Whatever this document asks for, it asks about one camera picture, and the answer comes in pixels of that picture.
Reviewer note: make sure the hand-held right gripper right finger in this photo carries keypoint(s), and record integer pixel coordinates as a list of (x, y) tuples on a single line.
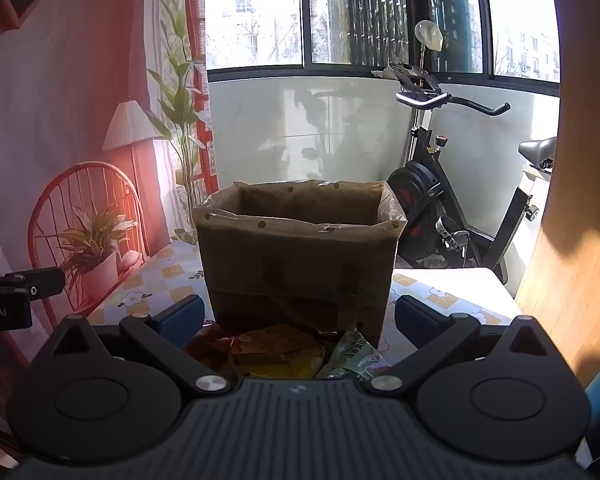
[(416, 319)]

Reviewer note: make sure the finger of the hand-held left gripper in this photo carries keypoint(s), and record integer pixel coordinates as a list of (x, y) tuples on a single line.
[(35, 282)]

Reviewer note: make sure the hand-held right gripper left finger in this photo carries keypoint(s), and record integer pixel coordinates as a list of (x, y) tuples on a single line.
[(182, 317)]

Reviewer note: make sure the orange snack packet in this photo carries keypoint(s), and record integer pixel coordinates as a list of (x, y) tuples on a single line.
[(210, 349)]

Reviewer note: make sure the green snack packet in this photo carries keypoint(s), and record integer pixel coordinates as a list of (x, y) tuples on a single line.
[(352, 357)]

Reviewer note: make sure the yellow snack packet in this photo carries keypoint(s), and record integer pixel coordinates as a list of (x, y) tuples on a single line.
[(280, 355)]

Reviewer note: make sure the brown cardboard box with liner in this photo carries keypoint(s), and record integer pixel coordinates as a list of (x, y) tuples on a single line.
[(300, 260)]

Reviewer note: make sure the chequered floral tablecloth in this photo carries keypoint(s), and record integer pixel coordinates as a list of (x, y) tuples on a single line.
[(165, 270)]

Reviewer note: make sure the black exercise bike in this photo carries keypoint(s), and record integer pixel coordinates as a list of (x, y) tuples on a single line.
[(430, 195)]

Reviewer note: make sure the light wooden board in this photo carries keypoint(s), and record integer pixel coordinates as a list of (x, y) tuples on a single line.
[(570, 260)]

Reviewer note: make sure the printed backdrop cloth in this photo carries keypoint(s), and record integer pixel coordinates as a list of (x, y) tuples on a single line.
[(55, 100)]

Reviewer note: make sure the black framed window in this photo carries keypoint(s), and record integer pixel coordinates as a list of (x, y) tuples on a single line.
[(306, 66)]

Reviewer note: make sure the white plastic bag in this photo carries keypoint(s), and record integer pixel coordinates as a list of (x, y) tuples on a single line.
[(428, 35)]

